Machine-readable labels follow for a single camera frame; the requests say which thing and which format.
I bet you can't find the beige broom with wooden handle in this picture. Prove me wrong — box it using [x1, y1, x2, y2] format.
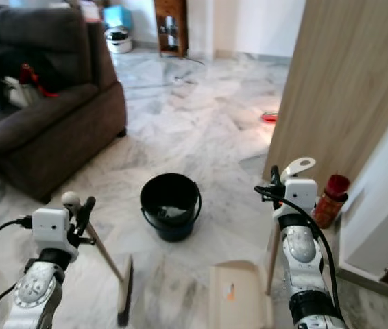
[61, 191, 134, 326]

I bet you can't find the red ribbon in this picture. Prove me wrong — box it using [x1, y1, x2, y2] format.
[19, 63, 59, 99]

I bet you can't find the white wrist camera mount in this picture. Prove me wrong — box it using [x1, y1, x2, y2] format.
[31, 208, 71, 251]
[280, 157, 319, 217]

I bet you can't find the dark brown sofa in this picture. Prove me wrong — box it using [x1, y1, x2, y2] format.
[0, 3, 128, 204]

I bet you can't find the white rice cooker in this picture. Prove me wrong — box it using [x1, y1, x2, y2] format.
[106, 26, 134, 55]

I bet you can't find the white pouch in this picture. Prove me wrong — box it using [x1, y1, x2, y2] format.
[3, 77, 32, 109]

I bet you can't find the black plastic bucket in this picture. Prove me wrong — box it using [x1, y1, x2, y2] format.
[139, 173, 203, 243]

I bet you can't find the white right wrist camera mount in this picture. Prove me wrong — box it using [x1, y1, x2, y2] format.
[280, 157, 319, 217]

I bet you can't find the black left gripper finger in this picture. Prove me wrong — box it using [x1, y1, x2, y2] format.
[77, 196, 97, 230]

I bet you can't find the red jar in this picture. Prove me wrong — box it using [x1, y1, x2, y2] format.
[313, 174, 352, 229]

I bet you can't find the light wooden door panel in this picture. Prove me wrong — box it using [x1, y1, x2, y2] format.
[263, 0, 388, 189]

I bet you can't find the brown wooden cabinet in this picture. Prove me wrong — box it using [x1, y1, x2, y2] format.
[154, 0, 189, 58]

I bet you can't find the blue box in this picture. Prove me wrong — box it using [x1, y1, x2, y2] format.
[103, 5, 133, 29]

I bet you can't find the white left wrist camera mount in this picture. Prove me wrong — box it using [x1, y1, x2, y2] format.
[31, 208, 71, 251]

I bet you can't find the beige dustpan with long handle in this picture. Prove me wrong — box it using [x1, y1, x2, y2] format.
[208, 223, 280, 329]

